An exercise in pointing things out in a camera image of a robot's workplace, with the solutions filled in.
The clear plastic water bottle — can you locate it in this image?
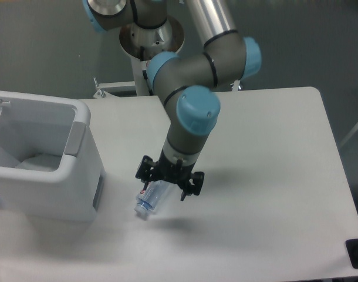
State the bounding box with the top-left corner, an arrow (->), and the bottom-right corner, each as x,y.
134,180 -> 177,220

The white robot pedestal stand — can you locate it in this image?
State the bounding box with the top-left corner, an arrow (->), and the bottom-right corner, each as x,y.
92,14 -> 244,99

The white trash can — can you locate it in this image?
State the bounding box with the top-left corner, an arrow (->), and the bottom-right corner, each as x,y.
0,91 -> 106,221

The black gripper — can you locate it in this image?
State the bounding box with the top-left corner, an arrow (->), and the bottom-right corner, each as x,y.
135,152 -> 205,202

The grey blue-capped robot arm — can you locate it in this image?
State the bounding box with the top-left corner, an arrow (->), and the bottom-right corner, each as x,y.
83,1 -> 262,197

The black clamp at table edge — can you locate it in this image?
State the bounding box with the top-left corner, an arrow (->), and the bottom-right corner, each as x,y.
346,239 -> 358,269

